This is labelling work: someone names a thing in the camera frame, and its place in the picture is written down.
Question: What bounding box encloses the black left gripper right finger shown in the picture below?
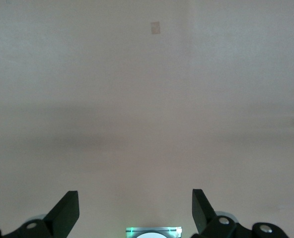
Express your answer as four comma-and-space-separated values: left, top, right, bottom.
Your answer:
190, 189, 252, 238

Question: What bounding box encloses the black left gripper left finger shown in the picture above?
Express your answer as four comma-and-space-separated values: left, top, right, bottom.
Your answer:
3, 190, 80, 238

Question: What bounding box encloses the brown tape patch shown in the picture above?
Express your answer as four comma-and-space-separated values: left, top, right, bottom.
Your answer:
150, 21, 160, 35

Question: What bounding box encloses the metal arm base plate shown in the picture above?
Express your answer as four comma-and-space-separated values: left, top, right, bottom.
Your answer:
126, 226, 183, 238

